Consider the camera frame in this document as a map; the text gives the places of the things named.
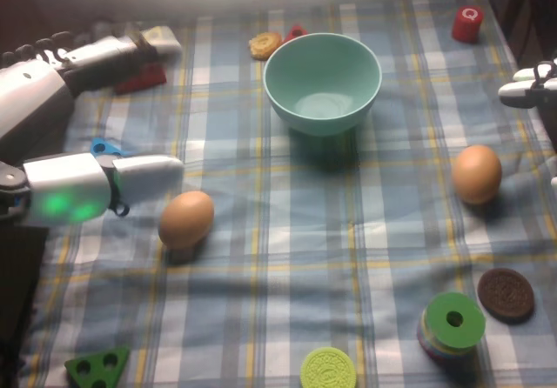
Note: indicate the yellow triangle block with holes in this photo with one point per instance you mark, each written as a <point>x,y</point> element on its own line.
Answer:
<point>165,42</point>

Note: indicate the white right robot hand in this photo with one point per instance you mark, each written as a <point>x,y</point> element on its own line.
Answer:
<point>522,94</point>

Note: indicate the rainbow stacking rings toy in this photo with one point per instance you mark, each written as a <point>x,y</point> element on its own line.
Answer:
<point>448,331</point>

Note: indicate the brown chocolate sandwich cookie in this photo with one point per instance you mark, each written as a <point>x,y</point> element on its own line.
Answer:
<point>506,294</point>

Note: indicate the blue plaid tablecloth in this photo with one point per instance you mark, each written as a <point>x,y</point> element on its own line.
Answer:
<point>304,231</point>

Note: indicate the brown egg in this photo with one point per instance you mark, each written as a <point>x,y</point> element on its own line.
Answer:
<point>476,175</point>
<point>186,220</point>

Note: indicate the red rectangular block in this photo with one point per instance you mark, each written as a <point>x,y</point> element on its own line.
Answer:
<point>145,81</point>

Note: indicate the teal bowl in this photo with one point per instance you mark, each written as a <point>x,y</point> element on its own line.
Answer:
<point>322,79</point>

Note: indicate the red cylinder block white letter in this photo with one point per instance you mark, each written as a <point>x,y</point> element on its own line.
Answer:
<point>466,24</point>

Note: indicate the red triangle block with holes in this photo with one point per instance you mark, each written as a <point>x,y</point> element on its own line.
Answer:
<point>295,33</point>

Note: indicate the blue triangle block with holes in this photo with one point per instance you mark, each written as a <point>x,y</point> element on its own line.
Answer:
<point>106,146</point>

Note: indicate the tan round lion biscuit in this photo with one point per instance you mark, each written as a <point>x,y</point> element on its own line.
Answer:
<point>265,46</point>

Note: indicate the green triangle block with holes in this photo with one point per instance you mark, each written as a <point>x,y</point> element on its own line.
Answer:
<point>98,368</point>

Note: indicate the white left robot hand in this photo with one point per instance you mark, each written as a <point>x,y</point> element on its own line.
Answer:
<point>30,96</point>

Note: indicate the light green sandwich cookie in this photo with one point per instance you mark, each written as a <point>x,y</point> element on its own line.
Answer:
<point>328,368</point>

